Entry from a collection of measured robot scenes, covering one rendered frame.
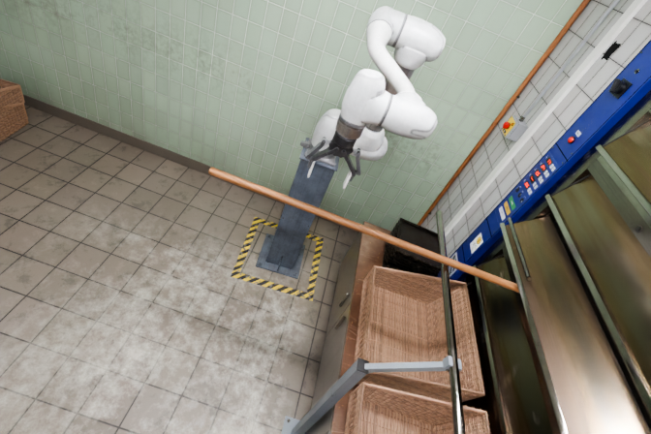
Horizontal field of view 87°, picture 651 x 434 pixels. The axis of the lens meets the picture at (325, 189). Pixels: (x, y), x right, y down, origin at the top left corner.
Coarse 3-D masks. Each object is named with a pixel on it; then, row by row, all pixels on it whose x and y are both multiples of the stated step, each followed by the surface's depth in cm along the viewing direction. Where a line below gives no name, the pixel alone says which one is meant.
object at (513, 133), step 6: (510, 120) 190; (516, 120) 186; (510, 126) 188; (516, 126) 184; (522, 126) 184; (504, 132) 192; (510, 132) 187; (516, 132) 186; (522, 132) 185; (510, 138) 189; (516, 138) 188
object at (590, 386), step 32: (544, 224) 147; (544, 256) 136; (544, 288) 126; (576, 288) 121; (544, 320) 118; (576, 320) 113; (544, 352) 110; (576, 352) 106; (608, 352) 103; (576, 384) 100; (608, 384) 97; (576, 416) 95; (608, 416) 92; (640, 416) 89
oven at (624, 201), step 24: (648, 96) 119; (624, 120) 125; (576, 168) 139; (600, 168) 127; (552, 192) 147; (624, 192) 113; (528, 216) 156; (624, 216) 111; (648, 216) 102; (504, 240) 167; (648, 240) 100; (576, 264) 132; (600, 312) 106; (480, 336) 157; (528, 336) 130; (552, 408) 110
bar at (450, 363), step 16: (448, 272) 134; (448, 288) 128; (448, 304) 122; (448, 320) 118; (448, 336) 113; (448, 352) 110; (352, 368) 123; (368, 368) 118; (384, 368) 116; (400, 368) 114; (416, 368) 112; (432, 368) 110; (448, 368) 107; (336, 384) 134; (352, 384) 125; (320, 400) 149; (336, 400) 137; (304, 416) 165; (320, 416) 151; (288, 432) 179; (304, 432) 168; (464, 432) 92
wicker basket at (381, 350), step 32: (384, 288) 192; (416, 288) 188; (384, 320) 178; (416, 320) 185; (384, 352) 165; (416, 352) 171; (384, 384) 147; (416, 384) 142; (448, 384) 154; (480, 384) 140
